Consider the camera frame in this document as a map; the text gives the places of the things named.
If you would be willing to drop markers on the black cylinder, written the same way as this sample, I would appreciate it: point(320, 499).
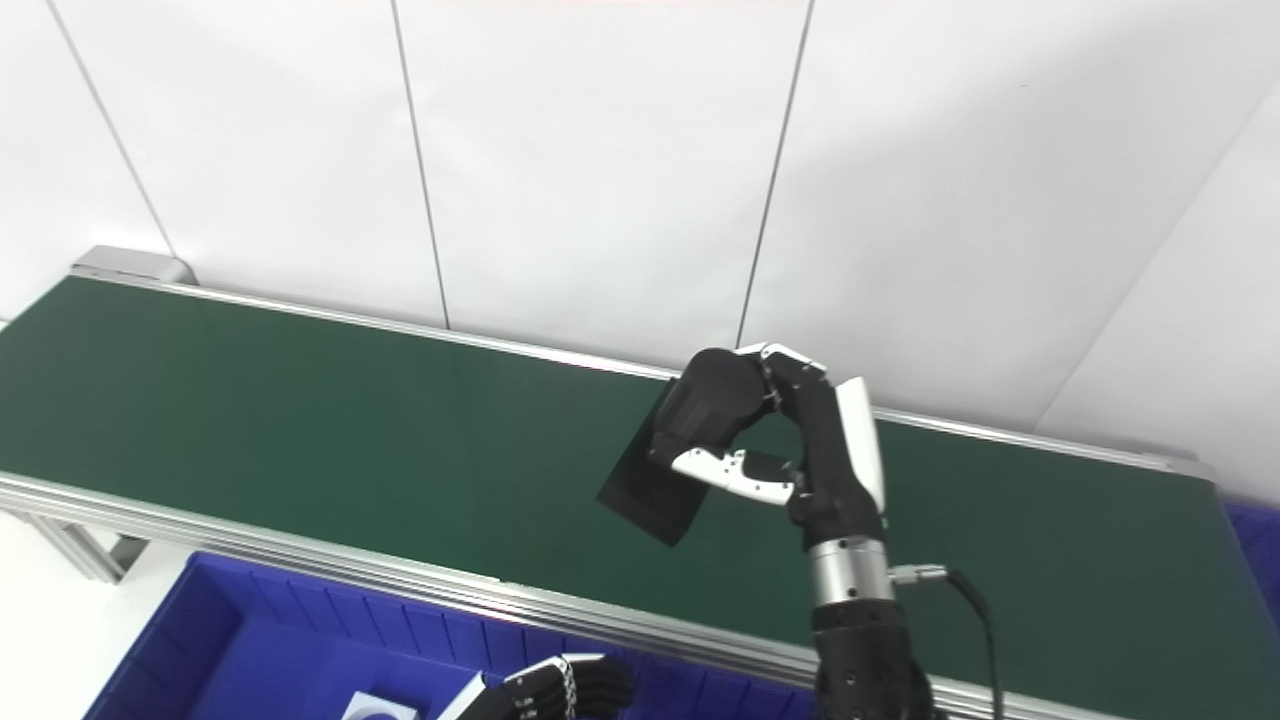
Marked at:
point(700, 400)

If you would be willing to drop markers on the green conveyor belt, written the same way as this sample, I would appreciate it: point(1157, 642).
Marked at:
point(300, 558)
point(300, 420)

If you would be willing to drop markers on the aluminium conveyor leg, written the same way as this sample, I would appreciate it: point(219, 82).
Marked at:
point(85, 548)

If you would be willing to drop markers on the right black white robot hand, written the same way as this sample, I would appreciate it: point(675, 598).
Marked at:
point(840, 470)

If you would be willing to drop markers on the blue bin at conveyor end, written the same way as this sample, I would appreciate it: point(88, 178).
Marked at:
point(1255, 550)

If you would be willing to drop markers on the blue bin with white part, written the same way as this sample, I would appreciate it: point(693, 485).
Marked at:
point(260, 660)

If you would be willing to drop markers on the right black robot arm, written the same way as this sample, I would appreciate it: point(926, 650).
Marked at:
point(860, 650)

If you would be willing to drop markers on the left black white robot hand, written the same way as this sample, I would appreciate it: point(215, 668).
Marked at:
point(545, 690)

